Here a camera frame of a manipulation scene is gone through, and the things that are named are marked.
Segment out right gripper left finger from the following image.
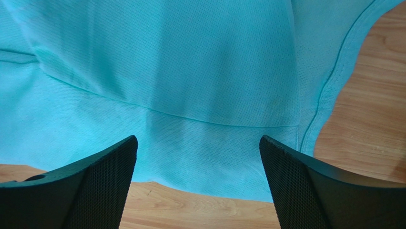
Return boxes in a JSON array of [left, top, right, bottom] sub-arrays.
[[0, 135, 138, 229]]

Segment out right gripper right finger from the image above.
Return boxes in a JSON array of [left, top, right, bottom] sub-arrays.
[[259, 135, 406, 229]]

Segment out mint green t shirt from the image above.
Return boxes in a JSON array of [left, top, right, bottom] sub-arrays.
[[0, 0, 399, 202]]

